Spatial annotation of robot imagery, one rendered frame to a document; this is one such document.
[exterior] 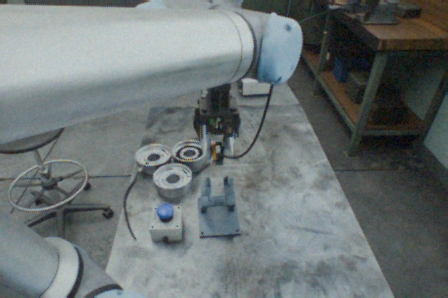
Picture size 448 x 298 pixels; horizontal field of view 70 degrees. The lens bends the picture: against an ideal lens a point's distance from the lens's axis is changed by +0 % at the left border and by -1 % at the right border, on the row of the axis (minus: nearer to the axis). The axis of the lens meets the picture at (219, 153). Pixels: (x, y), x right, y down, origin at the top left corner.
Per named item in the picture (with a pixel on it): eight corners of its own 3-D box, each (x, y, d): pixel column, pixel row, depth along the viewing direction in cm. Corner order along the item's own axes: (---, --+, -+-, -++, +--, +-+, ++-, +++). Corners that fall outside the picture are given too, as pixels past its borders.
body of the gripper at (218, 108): (199, 142, 60) (197, 82, 52) (197, 118, 67) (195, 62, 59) (240, 140, 60) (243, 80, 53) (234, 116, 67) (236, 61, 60)
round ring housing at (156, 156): (155, 150, 103) (153, 139, 101) (179, 162, 99) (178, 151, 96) (130, 167, 97) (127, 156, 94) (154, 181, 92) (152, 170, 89)
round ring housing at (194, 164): (199, 147, 105) (199, 137, 102) (212, 166, 97) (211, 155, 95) (168, 155, 101) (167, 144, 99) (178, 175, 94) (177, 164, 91)
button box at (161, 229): (155, 218, 81) (152, 205, 78) (183, 218, 81) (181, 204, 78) (150, 245, 74) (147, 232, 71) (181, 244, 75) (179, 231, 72)
